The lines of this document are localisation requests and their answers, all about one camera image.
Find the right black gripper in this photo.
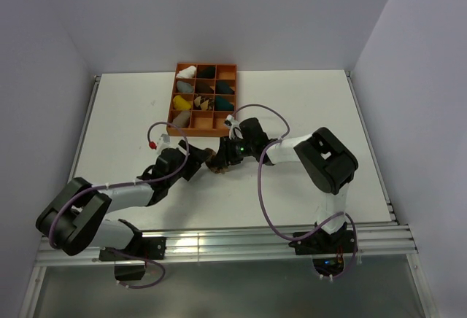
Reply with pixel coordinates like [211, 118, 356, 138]
[212, 136, 255, 168]

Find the brown argyle sock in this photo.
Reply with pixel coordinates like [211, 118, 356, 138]
[204, 148, 229, 174]

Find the tan sock with maroon cuff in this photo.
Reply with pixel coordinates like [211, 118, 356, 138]
[169, 110, 191, 129]

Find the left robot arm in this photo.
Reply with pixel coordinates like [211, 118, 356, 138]
[36, 141, 213, 259]

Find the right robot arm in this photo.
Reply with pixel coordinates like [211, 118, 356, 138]
[207, 116, 358, 255]

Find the teal rolled sock lower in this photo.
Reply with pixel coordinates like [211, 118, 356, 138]
[215, 96, 235, 112]

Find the teal rolled sock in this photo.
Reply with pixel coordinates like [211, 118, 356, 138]
[215, 96, 235, 112]
[215, 79, 235, 95]

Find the yellow rolled sock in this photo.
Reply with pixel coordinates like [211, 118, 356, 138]
[172, 95, 193, 111]

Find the argyle rolled sock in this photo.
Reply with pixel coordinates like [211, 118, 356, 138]
[193, 95, 214, 111]

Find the teal rolled sock upper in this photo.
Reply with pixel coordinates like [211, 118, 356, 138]
[215, 79, 235, 95]

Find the orange wooden compartment tray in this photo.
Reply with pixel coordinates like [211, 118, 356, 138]
[168, 62, 239, 137]

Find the dark brown rolled sock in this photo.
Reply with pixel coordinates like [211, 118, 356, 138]
[195, 80, 215, 94]

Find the grey rolled sock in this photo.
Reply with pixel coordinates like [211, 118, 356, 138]
[176, 81, 194, 93]

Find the dark green rolled sock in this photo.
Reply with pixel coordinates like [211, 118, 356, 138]
[196, 65, 216, 79]

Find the white rolled sock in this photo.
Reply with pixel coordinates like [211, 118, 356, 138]
[176, 65, 197, 79]

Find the aluminium table frame rail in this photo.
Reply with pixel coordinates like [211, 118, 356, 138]
[34, 224, 417, 267]

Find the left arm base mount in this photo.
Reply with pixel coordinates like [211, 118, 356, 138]
[99, 236, 167, 289]

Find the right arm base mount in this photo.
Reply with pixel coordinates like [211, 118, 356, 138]
[288, 230, 356, 255]

